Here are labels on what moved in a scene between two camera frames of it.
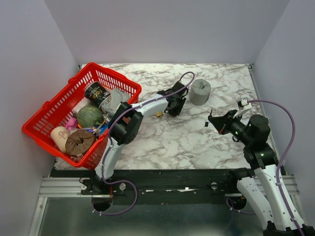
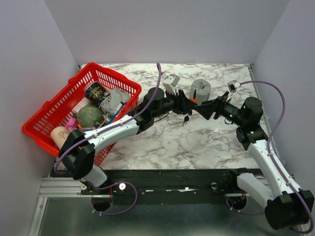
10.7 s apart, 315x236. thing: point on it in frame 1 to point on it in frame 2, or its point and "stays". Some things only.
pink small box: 72,124 stays
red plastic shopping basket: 53,112 stays
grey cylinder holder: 200,91 stays
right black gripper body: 236,125 to 222,105
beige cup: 59,135 stays
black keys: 206,123 to 186,119
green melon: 88,116 stays
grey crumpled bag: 117,96 stays
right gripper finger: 220,123 to 207,108
